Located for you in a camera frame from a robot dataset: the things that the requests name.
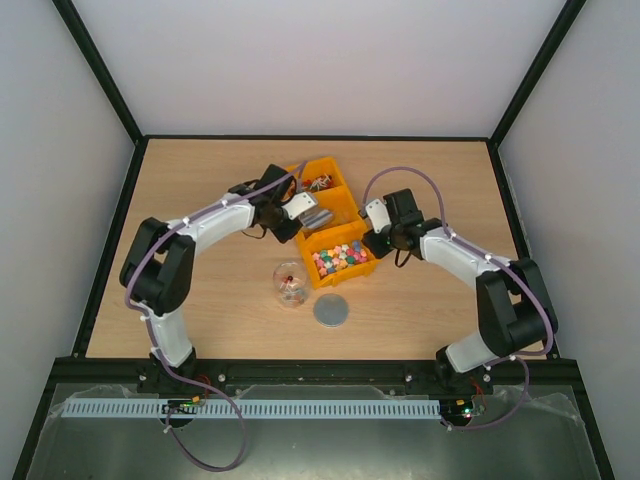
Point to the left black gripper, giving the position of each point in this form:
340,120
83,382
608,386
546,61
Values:
285,234

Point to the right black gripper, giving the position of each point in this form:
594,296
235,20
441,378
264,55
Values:
376,242

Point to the metal scoop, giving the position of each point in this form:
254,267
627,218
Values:
316,218

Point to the yellow bin with colourful candies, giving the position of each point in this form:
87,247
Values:
335,255

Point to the yellow bin with lollipops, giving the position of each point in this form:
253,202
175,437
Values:
319,175

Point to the yellow bin with gummies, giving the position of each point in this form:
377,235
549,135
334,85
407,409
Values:
345,219

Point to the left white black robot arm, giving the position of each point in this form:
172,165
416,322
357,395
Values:
158,269

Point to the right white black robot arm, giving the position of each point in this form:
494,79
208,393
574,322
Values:
513,306

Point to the clear plastic jar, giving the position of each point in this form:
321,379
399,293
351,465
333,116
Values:
290,282

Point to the grey round jar lid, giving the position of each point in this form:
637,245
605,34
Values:
331,310

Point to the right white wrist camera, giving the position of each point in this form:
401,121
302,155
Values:
378,215

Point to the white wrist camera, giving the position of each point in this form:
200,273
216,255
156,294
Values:
378,215
299,204

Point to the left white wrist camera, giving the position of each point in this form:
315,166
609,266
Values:
299,204

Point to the black front mounting rail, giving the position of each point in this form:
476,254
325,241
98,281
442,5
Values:
391,377

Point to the grey slotted cable duct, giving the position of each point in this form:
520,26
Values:
253,409

